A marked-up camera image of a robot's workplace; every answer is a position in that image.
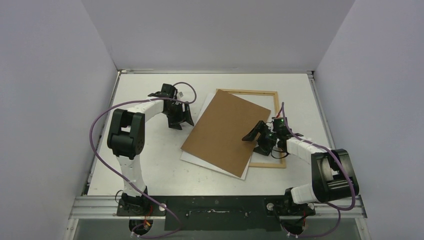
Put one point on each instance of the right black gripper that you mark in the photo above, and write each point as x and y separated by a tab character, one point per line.
265	139

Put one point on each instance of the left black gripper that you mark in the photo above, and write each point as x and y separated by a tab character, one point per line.
184	116

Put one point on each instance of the light wooden picture frame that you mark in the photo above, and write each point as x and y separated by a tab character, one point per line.
274	95

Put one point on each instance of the white photo paper sheet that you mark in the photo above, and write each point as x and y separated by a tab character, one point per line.
189	158

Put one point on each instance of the brown cardboard backing board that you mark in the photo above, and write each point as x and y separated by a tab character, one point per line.
217	136

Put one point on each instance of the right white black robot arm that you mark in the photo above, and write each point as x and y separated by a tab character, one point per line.
333	180

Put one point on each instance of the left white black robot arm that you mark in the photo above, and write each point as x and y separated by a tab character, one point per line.
126	139

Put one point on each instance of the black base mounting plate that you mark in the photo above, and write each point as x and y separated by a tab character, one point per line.
221	213

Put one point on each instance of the aluminium front rail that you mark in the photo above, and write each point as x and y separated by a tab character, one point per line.
106	207

